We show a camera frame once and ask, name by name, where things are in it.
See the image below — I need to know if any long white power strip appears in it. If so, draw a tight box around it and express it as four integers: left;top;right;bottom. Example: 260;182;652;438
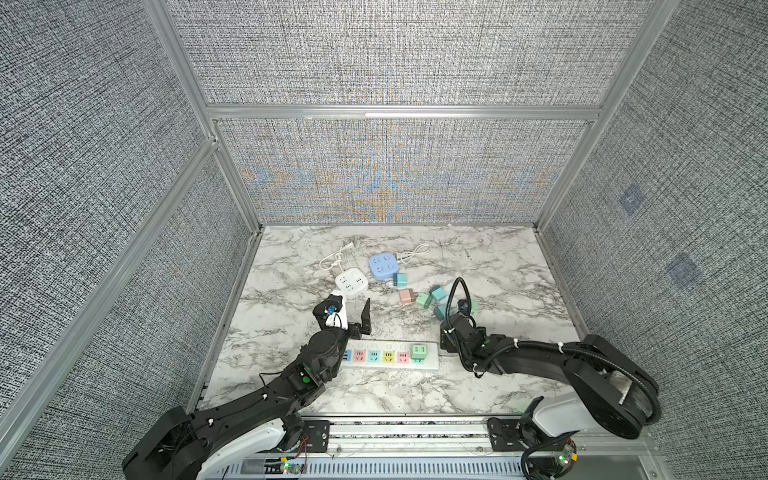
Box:
341;340;439;371

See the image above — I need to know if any green adapter lowest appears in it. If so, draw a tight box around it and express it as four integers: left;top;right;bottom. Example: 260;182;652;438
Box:
410;344;429;364

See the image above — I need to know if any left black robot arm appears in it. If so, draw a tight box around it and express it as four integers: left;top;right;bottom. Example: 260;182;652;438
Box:
122;294;372;479

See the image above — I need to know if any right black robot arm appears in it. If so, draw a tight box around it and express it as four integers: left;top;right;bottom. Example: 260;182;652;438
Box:
440;313;662;479

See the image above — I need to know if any teal adapter centre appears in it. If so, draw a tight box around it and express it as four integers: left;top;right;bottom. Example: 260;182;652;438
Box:
433;304;448;322

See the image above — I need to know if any white square power strip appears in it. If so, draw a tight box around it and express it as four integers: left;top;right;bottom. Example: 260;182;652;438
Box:
334;267;369;298

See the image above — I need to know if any teal adapter upper middle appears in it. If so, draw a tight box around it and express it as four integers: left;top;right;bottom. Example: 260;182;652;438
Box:
430;286;448;303

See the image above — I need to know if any green adapter beside pink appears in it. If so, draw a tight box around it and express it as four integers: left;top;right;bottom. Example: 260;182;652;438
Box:
415;293;432;309

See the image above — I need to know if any teal adapter near blue strip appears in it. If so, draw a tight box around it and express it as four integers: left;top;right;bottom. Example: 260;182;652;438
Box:
393;273;408;288

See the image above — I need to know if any blue square power strip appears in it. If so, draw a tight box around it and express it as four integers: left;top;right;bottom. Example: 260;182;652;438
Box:
368;252;400;281

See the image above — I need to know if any white cable of blue strip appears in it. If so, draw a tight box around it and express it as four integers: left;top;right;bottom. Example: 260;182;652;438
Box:
397;242;434;266

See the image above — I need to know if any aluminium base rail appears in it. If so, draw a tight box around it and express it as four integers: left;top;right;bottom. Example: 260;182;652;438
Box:
149;413;661;480

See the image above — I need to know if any aluminium enclosure frame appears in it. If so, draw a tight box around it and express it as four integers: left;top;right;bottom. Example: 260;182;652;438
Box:
0;0;768;445

